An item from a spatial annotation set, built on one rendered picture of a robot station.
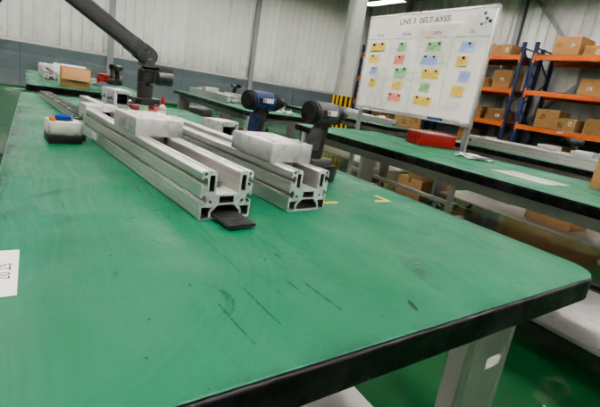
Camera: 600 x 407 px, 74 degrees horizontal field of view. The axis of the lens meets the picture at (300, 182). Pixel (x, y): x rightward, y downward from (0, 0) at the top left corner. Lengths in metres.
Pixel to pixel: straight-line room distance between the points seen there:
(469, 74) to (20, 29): 10.70
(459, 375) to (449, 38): 3.42
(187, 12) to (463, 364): 12.57
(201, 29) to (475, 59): 10.28
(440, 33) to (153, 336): 3.85
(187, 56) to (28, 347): 12.60
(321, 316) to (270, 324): 0.06
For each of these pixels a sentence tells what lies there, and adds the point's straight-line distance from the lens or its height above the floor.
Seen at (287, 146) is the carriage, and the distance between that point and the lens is 0.84.
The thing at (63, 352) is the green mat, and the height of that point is 0.78.
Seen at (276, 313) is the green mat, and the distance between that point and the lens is 0.45.
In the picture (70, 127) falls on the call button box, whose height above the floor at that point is 0.83.
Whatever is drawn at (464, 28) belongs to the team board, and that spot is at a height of 1.77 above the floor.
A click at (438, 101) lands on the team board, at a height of 1.14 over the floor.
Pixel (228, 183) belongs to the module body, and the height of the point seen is 0.83.
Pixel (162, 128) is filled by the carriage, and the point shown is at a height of 0.88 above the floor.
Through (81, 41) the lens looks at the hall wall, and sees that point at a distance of 12.39.
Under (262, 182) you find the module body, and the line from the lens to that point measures 0.87.
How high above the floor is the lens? 1.01
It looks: 13 degrees down
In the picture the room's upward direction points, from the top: 9 degrees clockwise
